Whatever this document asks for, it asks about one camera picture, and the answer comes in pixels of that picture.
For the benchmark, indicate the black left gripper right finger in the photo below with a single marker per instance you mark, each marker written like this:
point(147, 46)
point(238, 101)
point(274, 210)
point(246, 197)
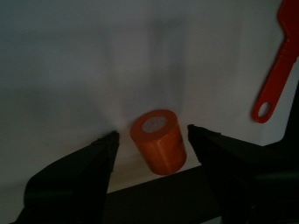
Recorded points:
point(240, 175)

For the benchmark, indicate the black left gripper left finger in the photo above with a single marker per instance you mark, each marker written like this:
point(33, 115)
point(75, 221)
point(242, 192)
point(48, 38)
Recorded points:
point(73, 178)

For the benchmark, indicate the orange toy carrot bottom piece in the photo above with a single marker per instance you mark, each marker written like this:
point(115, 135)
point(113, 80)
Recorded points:
point(161, 145)

